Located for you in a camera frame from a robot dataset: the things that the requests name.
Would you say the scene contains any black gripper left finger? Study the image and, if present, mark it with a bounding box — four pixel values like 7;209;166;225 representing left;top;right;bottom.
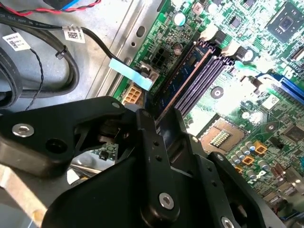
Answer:
0;95;182;225

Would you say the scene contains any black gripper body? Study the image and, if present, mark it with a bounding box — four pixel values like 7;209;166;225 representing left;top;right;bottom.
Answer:
42;155;223;228

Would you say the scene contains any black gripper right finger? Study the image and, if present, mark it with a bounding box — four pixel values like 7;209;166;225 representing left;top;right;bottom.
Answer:
165;107;285;228

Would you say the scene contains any RAM stick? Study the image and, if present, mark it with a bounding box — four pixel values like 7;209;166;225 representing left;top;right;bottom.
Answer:
154;46;212;133

